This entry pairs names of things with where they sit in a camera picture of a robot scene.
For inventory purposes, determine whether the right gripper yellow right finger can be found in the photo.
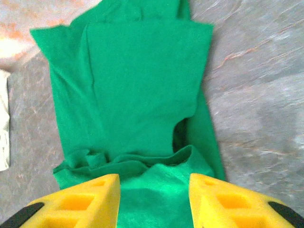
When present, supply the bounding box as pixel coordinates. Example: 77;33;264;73
189;173;304;228

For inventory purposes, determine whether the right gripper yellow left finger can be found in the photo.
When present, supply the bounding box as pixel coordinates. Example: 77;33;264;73
0;173;121;228

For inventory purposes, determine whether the folded maroon shirt stack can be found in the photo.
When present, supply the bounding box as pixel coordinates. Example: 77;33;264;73
0;70;11;172

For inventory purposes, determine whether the green t-shirt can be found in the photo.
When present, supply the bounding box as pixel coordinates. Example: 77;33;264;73
29;0;226;228

